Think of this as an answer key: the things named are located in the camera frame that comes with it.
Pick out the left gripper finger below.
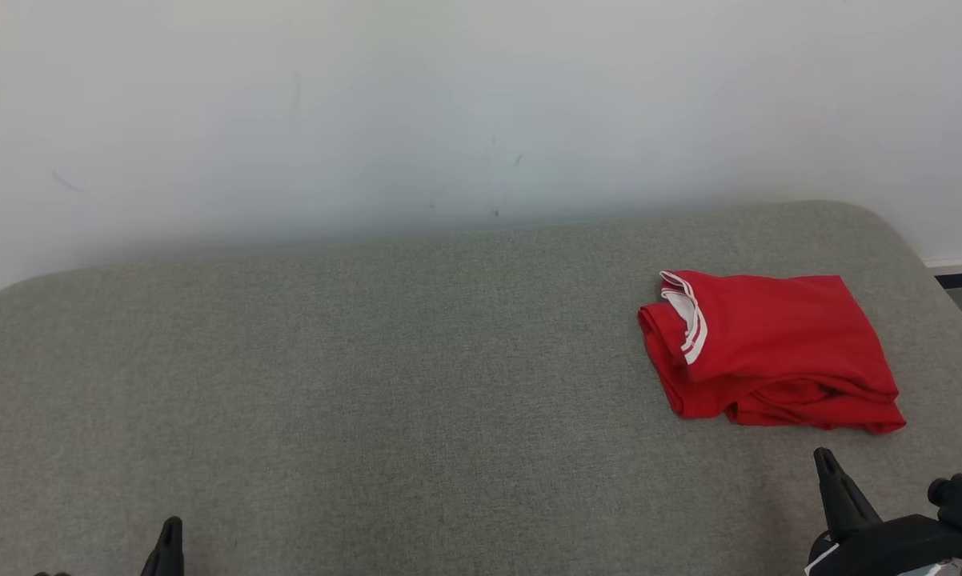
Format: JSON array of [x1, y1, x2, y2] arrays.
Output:
[[141, 516, 185, 576]]

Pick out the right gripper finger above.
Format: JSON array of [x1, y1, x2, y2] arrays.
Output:
[[813, 448, 883, 539]]

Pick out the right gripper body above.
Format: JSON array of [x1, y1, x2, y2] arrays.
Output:
[[805, 514, 962, 576]]

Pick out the red shorts with print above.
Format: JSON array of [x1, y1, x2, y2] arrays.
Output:
[[637, 302, 907, 434]]

